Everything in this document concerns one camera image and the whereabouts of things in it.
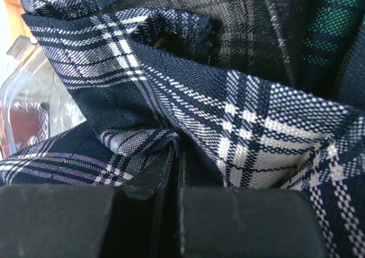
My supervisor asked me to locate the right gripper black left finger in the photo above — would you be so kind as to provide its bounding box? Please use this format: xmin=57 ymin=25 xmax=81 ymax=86
xmin=1 ymin=148 xmax=176 ymax=257

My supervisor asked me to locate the wooden clothes rack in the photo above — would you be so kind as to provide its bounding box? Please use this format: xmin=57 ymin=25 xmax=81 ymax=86
xmin=3 ymin=0 xmax=32 ymax=41

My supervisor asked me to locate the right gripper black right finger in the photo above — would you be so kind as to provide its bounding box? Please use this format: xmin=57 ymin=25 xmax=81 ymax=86
xmin=178 ymin=153 xmax=327 ymax=257

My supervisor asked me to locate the clear plastic bin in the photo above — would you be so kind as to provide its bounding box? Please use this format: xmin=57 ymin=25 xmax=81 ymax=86
xmin=0 ymin=35 xmax=86 ymax=159

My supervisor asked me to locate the green navy plaid skirt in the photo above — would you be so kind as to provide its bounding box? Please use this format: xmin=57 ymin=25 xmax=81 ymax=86
xmin=302 ymin=0 xmax=365 ymax=68

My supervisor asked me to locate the blue patterned placemat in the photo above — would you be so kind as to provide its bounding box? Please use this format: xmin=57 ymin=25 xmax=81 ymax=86
xmin=1 ymin=101 xmax=50 ymax=158

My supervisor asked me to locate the navy beige plaid skirt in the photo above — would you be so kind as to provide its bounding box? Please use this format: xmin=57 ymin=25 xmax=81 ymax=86
xmin=1 ymin=0 xmax=364 ymax=257

